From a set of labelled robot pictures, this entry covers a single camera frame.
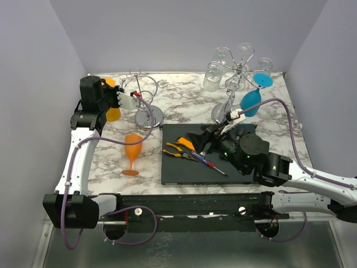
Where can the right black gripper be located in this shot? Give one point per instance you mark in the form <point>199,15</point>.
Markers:
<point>200,140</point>

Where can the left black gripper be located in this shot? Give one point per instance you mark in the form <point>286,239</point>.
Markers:
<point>113,90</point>

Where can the yellow plastic cup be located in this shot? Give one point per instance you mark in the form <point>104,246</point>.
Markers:
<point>113,114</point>

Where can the small chrome wire rack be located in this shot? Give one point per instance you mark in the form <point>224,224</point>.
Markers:
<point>147,87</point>

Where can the blue plastic goblet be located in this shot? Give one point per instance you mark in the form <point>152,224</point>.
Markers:
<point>259,81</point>

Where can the orange plastic goblet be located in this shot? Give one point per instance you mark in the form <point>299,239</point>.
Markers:
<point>132,152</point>

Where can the clear tumbler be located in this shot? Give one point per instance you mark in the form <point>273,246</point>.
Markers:
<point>266,65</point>

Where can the small clear wine glass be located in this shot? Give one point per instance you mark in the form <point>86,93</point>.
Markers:
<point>232,85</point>

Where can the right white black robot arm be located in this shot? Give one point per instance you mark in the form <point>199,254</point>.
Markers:
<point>318,191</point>

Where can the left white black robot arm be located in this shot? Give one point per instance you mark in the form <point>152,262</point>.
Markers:
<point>70,206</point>

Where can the tall chrome wine glass rack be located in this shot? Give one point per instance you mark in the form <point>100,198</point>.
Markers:
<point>218,114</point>

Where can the yellow utility knife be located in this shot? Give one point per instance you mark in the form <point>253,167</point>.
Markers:
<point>185,142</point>

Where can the red blue screwdriver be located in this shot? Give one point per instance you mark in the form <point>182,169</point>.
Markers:
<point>206,162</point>

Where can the black t-shaped tool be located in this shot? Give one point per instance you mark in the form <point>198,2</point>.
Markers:
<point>239,135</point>

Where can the dark grey tray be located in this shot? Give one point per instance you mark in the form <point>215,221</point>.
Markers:
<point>182,171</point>

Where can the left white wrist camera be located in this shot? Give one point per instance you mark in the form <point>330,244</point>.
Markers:
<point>127,102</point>

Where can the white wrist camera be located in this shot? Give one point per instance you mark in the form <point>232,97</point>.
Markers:
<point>233,118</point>
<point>127,102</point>

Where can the yellow handled pliers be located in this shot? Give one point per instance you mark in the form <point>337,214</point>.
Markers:
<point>179,154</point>

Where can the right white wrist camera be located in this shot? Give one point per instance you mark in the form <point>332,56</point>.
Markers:
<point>233,118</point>

